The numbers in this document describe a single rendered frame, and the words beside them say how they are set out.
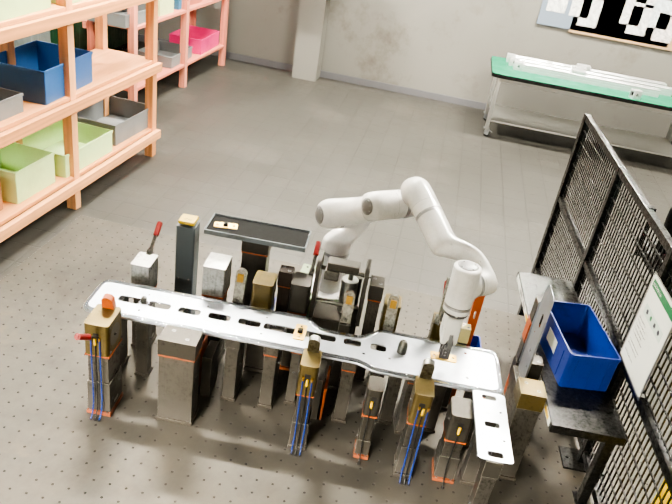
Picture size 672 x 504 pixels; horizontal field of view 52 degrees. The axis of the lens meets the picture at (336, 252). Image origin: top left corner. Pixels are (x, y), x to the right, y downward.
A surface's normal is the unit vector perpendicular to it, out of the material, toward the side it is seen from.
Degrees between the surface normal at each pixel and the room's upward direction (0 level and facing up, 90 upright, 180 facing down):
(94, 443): 0
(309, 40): 90
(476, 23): 90
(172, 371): 90
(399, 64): 90
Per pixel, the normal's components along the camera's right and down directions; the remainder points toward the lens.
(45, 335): 0.15, -0.86
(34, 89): -0.18, 0.47
